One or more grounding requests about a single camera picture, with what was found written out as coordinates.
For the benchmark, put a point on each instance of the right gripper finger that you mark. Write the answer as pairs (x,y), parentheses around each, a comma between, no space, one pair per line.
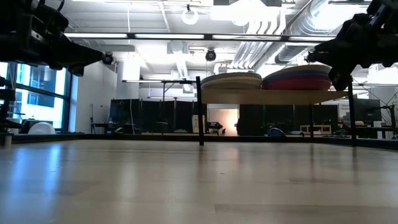
(328,53)
(341,77)

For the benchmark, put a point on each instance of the black frame table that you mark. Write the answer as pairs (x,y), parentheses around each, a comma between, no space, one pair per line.
(155,81)

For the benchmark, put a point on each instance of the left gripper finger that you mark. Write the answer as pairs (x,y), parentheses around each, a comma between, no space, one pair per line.
(77,57)

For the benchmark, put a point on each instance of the black partition wall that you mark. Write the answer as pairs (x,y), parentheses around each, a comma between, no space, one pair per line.
(280,118)
(149,115)

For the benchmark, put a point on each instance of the blue round object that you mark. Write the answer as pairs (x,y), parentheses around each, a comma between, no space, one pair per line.
(276,132)

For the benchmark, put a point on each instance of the pale peach plate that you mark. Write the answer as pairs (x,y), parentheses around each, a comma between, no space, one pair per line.
(231,87)

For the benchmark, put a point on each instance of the low wooden cabinet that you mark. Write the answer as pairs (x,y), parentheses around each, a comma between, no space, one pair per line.
(315,129)

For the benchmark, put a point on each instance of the black aluminium rig frame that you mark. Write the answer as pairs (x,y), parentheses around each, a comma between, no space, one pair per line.
(124,137)

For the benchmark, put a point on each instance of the wooden shelf with black legs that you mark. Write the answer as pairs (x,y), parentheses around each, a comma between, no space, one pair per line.
(264,97)

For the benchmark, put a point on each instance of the black background monitor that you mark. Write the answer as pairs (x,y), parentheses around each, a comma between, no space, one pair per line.
(367,110)

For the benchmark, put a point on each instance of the long linear ceiling light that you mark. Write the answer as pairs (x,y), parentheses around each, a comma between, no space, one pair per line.
(169,36)

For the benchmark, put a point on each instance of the white round bin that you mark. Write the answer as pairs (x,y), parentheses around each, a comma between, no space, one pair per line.
(42,128)

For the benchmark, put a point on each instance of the teal plate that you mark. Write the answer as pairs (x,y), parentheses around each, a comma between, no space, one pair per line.
(231,76)

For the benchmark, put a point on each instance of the large window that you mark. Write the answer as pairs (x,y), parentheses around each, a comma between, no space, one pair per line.
(46,102)

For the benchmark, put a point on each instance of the black round ceiling spotlight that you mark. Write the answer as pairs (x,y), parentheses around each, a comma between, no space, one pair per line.
(310,57)
(210,55)
(108,58)

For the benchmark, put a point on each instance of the purple plate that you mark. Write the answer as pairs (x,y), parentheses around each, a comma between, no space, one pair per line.
(295,84)

